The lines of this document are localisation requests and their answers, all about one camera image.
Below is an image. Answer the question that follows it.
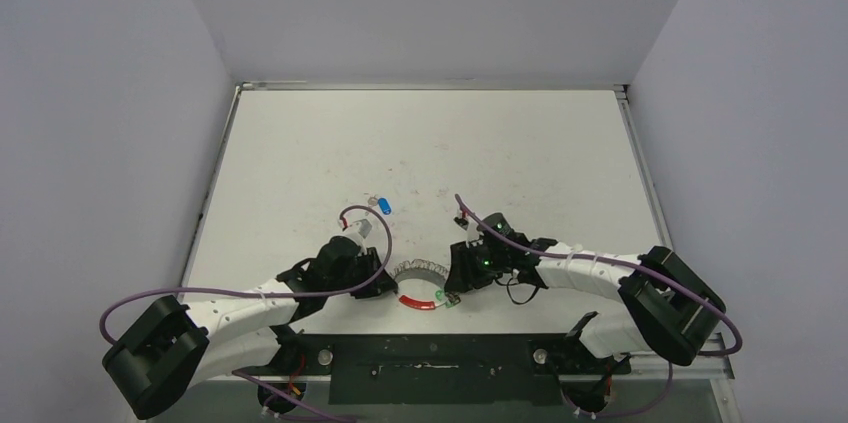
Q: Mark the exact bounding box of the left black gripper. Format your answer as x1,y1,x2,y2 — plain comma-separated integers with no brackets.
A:
326,247,397,299

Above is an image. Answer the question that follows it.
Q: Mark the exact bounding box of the green capped key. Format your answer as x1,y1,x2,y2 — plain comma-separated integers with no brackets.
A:
435,290,461,308

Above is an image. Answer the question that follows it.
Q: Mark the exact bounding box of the metal keyring with red handle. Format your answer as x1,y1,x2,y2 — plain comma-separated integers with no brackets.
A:
390,258,449,311

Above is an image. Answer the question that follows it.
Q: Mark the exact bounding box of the blue capped key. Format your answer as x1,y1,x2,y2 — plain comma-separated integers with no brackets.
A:
367,195,392,215

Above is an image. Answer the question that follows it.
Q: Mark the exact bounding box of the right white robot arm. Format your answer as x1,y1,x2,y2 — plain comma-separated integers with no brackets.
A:
444,213,726,372

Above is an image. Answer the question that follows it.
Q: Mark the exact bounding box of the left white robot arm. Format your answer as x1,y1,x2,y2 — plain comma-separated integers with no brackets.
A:
102,236,397,420

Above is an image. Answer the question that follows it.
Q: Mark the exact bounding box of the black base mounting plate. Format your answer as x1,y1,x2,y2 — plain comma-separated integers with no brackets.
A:
247,334,631,406

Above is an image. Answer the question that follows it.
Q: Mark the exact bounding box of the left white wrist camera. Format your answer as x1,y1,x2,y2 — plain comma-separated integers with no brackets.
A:
341,219,373,247

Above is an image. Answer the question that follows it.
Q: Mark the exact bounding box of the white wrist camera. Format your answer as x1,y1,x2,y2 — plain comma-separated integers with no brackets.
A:
453,210,480,243
341,219,373,247

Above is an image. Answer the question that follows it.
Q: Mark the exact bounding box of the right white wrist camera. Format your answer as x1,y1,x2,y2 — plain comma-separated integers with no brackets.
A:
453,210,480,243

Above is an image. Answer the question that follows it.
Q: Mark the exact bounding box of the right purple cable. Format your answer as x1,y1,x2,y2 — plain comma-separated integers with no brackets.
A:
454,193,744,358

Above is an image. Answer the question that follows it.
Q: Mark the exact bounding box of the purple cable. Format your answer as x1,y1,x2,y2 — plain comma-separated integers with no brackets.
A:
454,193,744,358
99,205,394,346

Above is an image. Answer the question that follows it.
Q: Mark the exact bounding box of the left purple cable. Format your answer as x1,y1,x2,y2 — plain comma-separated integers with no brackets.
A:
99,205,394,346

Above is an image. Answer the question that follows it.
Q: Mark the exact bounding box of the aluminium table frame rail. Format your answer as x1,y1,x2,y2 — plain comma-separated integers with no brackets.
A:
135,82,737,423

